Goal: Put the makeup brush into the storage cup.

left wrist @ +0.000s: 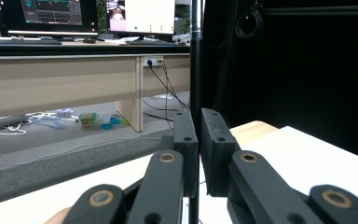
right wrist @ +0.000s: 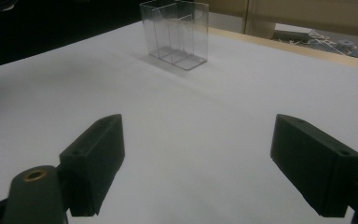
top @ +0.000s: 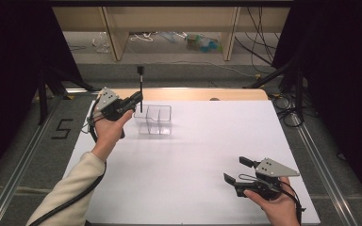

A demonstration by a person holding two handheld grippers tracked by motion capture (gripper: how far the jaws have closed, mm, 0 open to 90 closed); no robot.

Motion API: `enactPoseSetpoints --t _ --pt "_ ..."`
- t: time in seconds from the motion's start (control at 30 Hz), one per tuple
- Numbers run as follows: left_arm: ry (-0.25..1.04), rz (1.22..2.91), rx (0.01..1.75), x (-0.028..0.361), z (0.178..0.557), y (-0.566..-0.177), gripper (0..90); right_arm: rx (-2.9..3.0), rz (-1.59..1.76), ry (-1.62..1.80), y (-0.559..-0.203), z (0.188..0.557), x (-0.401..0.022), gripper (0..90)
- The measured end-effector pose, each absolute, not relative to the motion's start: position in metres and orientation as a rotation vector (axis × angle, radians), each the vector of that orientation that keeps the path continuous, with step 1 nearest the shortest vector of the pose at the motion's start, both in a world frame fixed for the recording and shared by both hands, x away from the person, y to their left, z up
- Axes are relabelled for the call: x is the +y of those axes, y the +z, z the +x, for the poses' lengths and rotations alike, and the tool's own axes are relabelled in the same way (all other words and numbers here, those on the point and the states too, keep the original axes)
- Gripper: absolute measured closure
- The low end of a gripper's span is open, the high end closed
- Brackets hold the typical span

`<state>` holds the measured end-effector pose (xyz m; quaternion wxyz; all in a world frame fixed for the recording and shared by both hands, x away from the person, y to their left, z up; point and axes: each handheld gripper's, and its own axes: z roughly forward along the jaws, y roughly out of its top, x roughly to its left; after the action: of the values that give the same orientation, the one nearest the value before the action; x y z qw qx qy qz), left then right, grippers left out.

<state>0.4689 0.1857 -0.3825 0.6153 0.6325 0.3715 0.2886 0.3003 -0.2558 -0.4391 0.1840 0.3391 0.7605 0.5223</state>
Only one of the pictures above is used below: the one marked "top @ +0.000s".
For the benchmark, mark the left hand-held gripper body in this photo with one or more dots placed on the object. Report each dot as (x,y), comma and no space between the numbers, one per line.
(111,106)

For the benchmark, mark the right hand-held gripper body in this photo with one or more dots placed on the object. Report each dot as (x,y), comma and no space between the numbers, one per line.
(264,185)

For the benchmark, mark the black makeup brush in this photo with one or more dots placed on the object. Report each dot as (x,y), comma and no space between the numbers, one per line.
(141,94)

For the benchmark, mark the clear plastic organizer box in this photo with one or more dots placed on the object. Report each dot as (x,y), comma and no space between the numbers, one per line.
(157,121)

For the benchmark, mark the person's left hand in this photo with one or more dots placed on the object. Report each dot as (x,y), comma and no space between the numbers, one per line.
(108,135)

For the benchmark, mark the person's right hand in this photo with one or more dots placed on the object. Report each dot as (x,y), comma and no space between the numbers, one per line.
(279,210)

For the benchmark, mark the white table sheet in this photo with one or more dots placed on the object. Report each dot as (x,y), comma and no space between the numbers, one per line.
(201,157)

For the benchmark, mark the clear plastic bag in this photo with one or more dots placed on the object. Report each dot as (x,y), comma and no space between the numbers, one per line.
(101,42)

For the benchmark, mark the black metal stand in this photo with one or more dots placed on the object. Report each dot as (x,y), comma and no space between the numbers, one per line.
(43,97)
(299,84)

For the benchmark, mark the colourful plastic bundle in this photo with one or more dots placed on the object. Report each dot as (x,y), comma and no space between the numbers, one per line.
(202,43)

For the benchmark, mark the beige wooden shelf unit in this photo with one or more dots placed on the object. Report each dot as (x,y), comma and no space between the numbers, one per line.
(176,19)

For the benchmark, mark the black curtain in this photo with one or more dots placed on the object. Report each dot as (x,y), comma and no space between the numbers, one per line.
(15,78)
(342,94)

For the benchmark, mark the aluminium floor rail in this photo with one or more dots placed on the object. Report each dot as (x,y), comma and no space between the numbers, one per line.
(323,169)
(22,160)

